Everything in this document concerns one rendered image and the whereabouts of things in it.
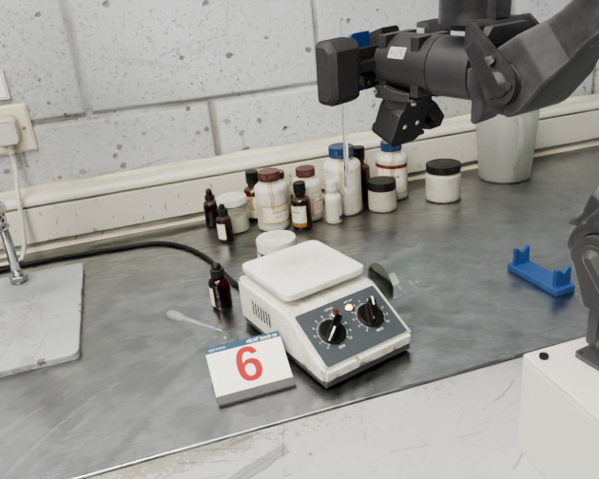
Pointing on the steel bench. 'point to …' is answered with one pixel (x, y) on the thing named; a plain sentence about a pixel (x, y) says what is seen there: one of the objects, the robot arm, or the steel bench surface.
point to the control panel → (358, 342)
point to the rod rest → (559, 283)
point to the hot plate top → (301, 270)
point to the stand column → (5, 231)
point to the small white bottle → (333, 202)
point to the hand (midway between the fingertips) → (352, 55)
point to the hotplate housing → (253, 295)
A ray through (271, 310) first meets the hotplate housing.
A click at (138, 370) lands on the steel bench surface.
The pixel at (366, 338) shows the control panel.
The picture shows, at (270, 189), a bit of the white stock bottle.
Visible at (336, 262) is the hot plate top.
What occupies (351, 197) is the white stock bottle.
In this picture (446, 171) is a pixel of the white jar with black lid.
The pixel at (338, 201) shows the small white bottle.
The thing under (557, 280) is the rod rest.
